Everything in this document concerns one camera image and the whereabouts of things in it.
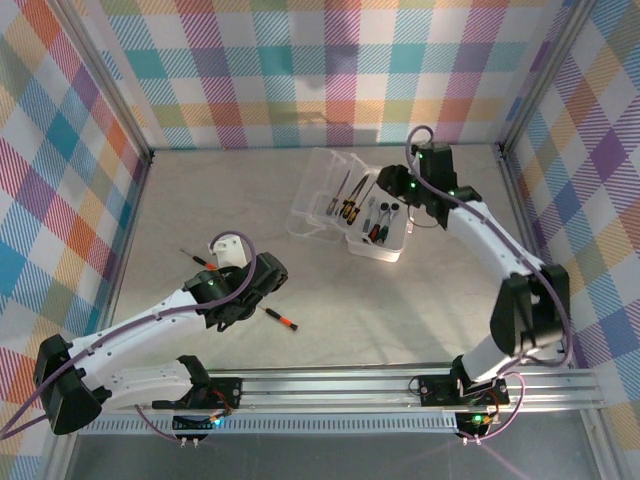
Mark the precision screwdriver red black handle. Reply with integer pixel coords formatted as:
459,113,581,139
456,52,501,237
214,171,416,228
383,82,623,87
180,248,218,270
259,305,300,333

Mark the silver wrench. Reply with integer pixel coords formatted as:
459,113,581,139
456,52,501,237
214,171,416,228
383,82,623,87
360,196,377,245

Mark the clear plastic tool box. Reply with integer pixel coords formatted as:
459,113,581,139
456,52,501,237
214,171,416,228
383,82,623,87
284,146,409,264

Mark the screwdriver orange black handle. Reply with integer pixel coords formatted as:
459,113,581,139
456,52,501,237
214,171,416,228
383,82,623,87
325,170,351,217

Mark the black controller board green light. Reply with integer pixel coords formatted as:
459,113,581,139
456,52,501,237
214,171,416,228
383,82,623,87
455,412,503,445
172,413,224,448

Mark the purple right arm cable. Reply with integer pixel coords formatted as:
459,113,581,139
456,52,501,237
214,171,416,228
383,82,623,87
405,124,574,444

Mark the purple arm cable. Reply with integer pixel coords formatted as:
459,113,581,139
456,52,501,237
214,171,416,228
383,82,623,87
0,229,259,442
405,124,574,444

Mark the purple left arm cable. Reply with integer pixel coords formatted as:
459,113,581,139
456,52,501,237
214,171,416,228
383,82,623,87
0,229,259,442

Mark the aluminium table side rail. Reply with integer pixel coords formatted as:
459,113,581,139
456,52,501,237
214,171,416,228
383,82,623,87
89,152,155,375
497,147,574,371

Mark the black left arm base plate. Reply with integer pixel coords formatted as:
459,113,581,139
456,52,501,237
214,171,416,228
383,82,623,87
189,375,244,411

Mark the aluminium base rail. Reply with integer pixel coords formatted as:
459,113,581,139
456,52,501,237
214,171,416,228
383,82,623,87
149,363,601,416

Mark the aluminium frame post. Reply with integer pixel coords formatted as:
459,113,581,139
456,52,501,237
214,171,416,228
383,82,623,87
49,0,155,164
497,0,600,156

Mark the slotted grey cable duct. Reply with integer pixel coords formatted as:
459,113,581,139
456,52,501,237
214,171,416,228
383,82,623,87
79,417,459,435

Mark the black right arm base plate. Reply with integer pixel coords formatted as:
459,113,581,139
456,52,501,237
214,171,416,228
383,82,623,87
418,373,511,407

